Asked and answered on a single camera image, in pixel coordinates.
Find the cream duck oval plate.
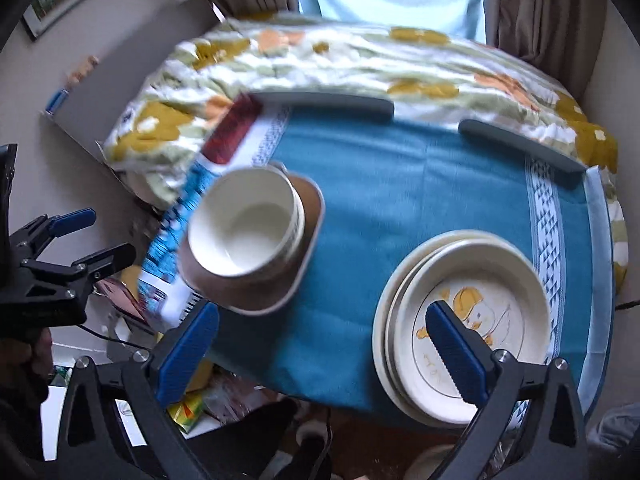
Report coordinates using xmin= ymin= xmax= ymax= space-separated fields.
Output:
xmin=388 ymin=239 xmax=550 ymax=427

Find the cream lower plate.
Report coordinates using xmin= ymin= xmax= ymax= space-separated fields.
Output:
xmin=372 ymin=230 xmax=498 ymax=429

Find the right brown curtain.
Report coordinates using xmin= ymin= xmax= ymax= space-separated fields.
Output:
xmin=484 ymin=0 xmax=608 ymax=99

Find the person's hand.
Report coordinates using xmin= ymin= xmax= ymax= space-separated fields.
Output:
xmin=0 ymin=328 xmax=53 ymax=384

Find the floral striped duvet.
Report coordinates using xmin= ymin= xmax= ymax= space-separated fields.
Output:
xmin=101 ymin=13 xmax=628 ymax=283

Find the grey table edge guard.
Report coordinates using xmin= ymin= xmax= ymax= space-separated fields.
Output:
xmin=247 ymin=90 xmax=395 ymax=120

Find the cream duck bowl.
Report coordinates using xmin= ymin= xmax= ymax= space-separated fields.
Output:
xmin=190 ymin=194 xmax=305 ymax=283

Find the mauve square plastic bowl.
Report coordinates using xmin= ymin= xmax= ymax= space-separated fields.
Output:
xmin=178 ymin=166 xmax=326 ymax=316

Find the blue patterned tablecloth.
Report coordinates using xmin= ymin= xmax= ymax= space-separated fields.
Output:
xmin=136 ymin=91 xmax=616 ymax=426

